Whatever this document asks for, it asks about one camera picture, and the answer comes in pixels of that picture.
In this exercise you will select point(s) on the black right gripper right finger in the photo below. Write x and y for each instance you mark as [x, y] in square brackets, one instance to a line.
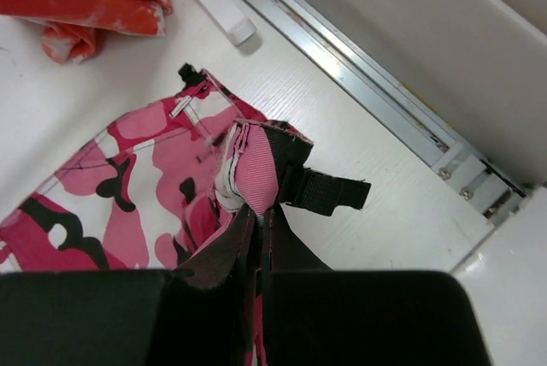
[314, 315]

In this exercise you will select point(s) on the aluminium table edge rail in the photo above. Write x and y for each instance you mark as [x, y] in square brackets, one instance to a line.
[461, 166]

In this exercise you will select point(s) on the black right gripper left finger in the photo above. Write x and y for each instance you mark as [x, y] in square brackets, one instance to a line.
[198, 314]

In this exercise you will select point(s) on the pink camouflage trousers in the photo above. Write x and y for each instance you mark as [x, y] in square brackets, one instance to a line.
[161, 182]

